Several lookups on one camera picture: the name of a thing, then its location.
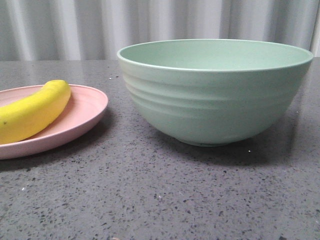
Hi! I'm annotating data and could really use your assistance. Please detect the yellow banana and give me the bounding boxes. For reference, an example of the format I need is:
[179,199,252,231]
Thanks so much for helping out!
[0,79,71,144]

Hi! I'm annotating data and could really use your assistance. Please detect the green ribbed bowl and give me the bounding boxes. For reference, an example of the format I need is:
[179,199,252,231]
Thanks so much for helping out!
[117,39,313,147]

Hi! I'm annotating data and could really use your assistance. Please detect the pink plate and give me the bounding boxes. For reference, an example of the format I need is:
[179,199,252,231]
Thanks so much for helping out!
[0,84,109,160]

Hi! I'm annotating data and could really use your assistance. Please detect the white vertical blinds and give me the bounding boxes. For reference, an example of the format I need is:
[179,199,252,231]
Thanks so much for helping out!
[0,0,320,61]

